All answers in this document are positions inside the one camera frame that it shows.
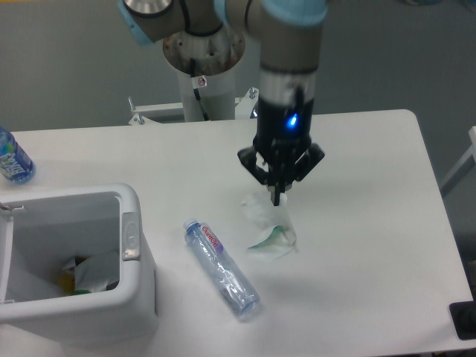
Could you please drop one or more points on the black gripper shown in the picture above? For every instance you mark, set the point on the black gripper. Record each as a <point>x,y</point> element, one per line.
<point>283,140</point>

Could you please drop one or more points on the white paper carton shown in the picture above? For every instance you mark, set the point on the white paper carton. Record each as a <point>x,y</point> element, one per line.
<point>276,237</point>

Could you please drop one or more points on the clear plastic water bottle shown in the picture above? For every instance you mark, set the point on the clear plastic water bottle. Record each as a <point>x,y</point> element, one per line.
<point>234,287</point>

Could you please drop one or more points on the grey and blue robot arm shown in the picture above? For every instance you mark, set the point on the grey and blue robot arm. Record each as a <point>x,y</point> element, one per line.
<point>289,33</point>

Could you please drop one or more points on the trash inside the can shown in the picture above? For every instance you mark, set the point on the trash inside the can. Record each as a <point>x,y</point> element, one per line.
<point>81,275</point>

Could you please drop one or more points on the white plastic trash can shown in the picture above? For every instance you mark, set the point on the white plastic trash can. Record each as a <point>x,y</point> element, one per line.
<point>41,230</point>

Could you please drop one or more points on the black clamp at table edge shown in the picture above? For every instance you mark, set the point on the black clamp at table edge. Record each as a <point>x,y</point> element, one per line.
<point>463,316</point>

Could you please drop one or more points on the blue labelled drink bottle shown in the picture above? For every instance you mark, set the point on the blue labelled drink bottle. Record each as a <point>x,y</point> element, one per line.
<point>16,166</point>

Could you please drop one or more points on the white metal base frame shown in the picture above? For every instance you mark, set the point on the white metal base frame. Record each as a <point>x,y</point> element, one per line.
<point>245,108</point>

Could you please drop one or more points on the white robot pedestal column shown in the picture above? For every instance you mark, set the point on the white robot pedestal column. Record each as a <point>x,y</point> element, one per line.
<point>205,68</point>

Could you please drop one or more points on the white frame at right edge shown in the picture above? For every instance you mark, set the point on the white frame at right edge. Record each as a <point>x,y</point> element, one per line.
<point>461,168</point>

